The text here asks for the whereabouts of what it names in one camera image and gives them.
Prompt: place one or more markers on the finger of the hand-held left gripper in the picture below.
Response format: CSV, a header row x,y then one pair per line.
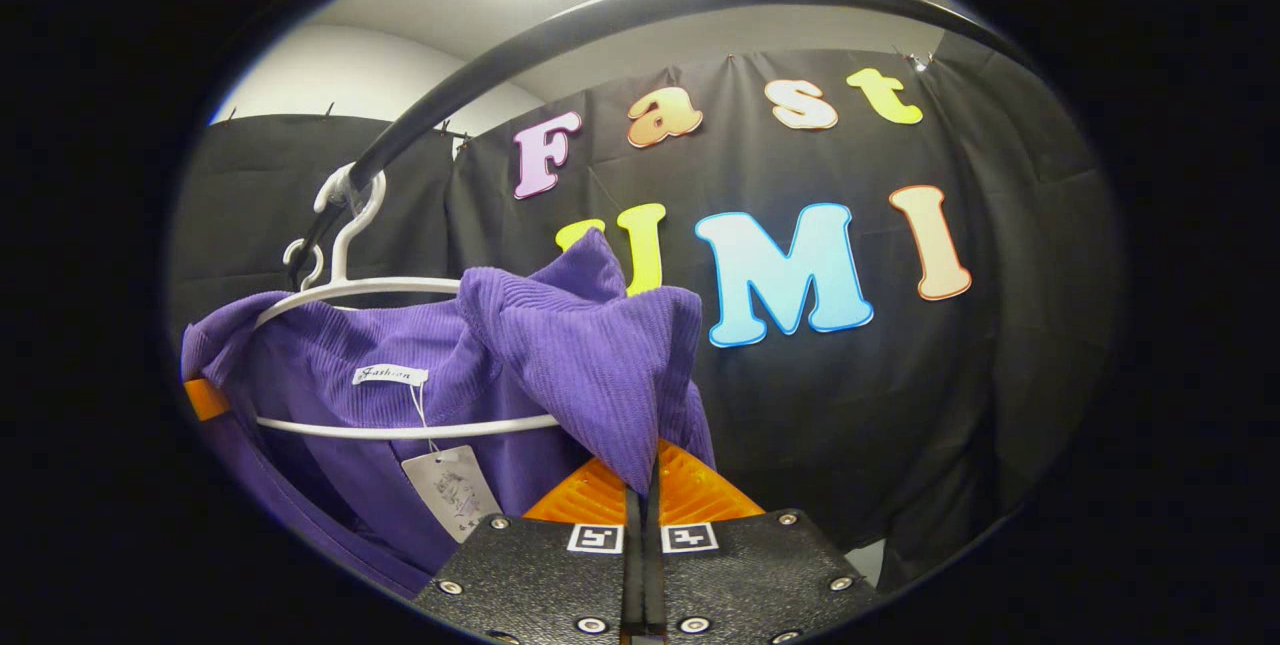
x,y
205,398

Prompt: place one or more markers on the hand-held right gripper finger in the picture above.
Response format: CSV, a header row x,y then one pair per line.
x,y
632,585
652,585

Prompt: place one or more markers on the white plastic clothes hanger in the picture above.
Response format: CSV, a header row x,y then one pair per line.
x,y
318,267
380,284

